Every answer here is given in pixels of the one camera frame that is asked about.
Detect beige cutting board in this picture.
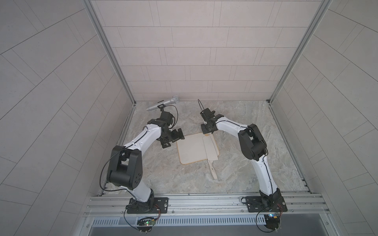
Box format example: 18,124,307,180
177,133,207,165

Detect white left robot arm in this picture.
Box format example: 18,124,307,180
106,122,185,211

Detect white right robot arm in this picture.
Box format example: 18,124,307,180
201,114,281,208

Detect left green circuit board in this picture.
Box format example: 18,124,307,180
136,217,158,233

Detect green circuit board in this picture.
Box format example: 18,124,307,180
264,214,281,231
136,217,158,233

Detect right green circuit board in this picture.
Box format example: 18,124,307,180
264,214,281,231

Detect black microphone stand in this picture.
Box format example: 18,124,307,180
157,104,166,113

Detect grey handheld microphone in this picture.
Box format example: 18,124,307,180
146,95,179,111

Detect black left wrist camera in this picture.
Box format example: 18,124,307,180
159,105,179,129

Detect aluminium mounting rail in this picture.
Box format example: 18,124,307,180
83,192,330,217

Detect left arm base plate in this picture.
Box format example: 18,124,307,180
126,197,169,214

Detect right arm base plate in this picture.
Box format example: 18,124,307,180
241,196,288,213

